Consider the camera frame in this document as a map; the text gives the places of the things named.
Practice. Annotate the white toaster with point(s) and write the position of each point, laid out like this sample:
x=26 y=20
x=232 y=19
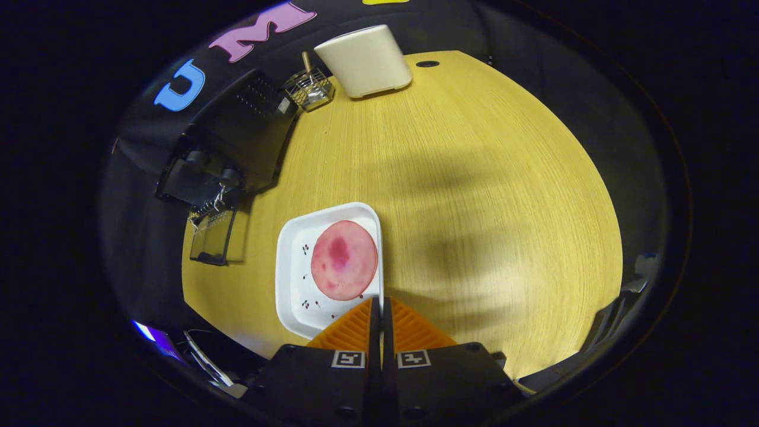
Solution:
x=367 y=59

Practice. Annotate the pink round ham slice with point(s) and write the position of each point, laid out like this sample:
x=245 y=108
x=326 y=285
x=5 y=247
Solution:
x=344 y=261

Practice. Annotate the black toaster oven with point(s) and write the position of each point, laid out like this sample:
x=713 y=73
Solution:
x=249 y=136

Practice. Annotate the white square plate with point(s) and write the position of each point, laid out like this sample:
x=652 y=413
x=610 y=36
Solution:
x=296 y=284

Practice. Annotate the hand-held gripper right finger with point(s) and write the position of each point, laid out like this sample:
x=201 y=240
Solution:
x=450 y=385

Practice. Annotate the wooden stick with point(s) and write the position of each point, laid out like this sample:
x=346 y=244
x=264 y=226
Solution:
x=306 y=61

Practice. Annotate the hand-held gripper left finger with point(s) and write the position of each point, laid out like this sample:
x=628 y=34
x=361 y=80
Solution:
x=314 y=385

